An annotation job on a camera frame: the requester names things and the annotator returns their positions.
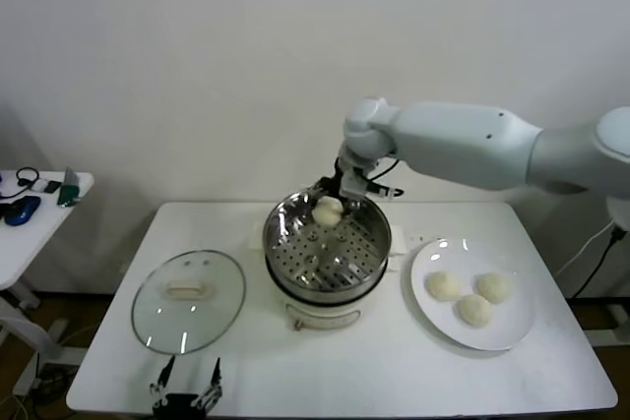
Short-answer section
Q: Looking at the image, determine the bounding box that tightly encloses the round glass lid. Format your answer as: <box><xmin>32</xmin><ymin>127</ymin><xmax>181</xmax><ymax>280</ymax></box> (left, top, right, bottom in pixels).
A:
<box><xmin>130</xmin><ymin>249</ymin><xmax>247</xmax><ymax>356</ymax></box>

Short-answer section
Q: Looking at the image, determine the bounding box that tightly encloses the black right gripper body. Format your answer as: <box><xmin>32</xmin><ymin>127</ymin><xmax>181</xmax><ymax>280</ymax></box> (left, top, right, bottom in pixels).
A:
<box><xmin>321</xmin><ymin>157</ymin><xmax>347</xmax><ymax>202</ymax></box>

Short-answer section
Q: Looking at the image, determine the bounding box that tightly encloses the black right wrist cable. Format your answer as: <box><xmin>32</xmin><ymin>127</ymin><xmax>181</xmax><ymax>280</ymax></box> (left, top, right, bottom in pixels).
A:
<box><xmin>366</xmin><ymin>158</ymin><xmax>408</xmax><ymax>199</ymax></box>

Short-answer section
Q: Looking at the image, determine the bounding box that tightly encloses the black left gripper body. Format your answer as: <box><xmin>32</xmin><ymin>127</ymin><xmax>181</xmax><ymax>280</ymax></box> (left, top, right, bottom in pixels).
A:
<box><xmin>152</xmin><ymin>391</ymin><xmax>212</xmax><ymax>420</ymax></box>

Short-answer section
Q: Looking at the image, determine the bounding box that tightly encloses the blue computer mouse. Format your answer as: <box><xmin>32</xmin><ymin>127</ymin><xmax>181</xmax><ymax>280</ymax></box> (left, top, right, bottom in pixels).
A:
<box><xmin>3</xmin><ymin>196</ymin><xmax>42</xmax><ymax>228</ymax></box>

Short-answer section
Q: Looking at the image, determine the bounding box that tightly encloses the green and grey tool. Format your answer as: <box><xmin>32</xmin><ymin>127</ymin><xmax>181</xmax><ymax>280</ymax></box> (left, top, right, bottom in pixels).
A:
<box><xmin>56</xmin><ymin>167</ymin><xmax>83</xmax><ymax>209</ymax></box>

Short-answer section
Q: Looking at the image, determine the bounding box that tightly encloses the black power cable with plug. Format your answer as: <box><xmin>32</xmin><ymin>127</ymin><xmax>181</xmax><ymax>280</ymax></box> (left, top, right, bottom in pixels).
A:
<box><xmin>570</xmin><ymin>222</ymin><xmax>629</xmax><ymax>299</ymax></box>

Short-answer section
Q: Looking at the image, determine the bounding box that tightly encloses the white steamed baozi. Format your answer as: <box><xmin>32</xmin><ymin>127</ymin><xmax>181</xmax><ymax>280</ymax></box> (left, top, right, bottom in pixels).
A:
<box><xmin>475</xmin><ymin>271</ymin><xmax>512</xmax><ymax>304</ymax></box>
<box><xmin>311</xmin><ymin>196</ymin><xmax>343</xmax><ymax>229</ymax></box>
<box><xmin>457</xmin><ymin>294</ymin><xmax>494</xmax><ymax>329</ymax></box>
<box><xmin>424</xmin><ymin>270</ymin><xmax>462</xmax><ymax>303</ymax></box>

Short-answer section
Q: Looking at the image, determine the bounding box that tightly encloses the black headset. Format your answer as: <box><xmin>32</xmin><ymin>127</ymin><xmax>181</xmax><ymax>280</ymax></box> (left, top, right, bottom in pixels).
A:
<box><xmin>0</xmin><ymin>167</ymin><xmax>40</xmax><ymax>203</ymax></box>

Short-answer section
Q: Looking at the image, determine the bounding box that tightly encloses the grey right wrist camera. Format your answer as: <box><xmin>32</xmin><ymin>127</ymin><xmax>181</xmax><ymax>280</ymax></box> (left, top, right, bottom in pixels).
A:
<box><xmin>343</xmin><ymin>169</ymin><xmax>371</xmax><ymax>199</ymax></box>

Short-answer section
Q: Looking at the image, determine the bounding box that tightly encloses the white round plate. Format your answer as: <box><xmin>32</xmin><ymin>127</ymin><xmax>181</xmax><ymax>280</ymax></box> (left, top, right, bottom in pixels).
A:
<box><xmin>410</xmin><ymin>237</ymin><xmax>537</xmax><ymax>352</ymax></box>

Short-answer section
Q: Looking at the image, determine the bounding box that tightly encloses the white wall cable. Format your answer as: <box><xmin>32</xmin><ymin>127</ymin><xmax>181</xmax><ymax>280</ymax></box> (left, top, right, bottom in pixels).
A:
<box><xmin>555</xmin><ymin>220</ymin><xmax>616</xmax><ymax>276</ymax></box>

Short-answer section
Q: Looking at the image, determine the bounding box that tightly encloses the white rounded side table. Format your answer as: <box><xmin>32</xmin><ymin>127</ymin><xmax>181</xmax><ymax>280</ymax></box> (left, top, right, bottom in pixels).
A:
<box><xmin>0</xmin><ymin>171</ymin><xmax>95</xmax><ymax>396</ymax></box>

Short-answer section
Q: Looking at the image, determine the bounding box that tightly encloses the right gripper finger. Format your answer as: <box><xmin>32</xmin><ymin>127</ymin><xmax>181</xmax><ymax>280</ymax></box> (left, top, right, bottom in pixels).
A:
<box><xmin>306</xmin><ymin>176</ymin><xmax>328</xmax><ymax>202</ymax></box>
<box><xmin>339</xmin><ymin>194</ymin><xmax>368</xmax><ymax>220</ymax></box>

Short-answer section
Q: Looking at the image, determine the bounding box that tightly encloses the steel steamer basket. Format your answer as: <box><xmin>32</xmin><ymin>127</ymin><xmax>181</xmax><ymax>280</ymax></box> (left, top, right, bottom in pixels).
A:
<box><xmin>247</xmin><ymin>186</ymin><xmax>408</xmax><ymax>306</ymax></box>

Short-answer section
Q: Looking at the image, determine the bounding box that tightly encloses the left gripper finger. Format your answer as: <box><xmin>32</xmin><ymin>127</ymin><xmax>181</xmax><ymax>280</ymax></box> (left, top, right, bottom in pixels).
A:
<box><xmin>149</xmin><ymin>355</ymin><xmax>178</xmax><ymax>408</ymax></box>
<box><xmin>195</xmin><ymin>356</ymin><xmax>224</xmax><ymax>410</ymax></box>

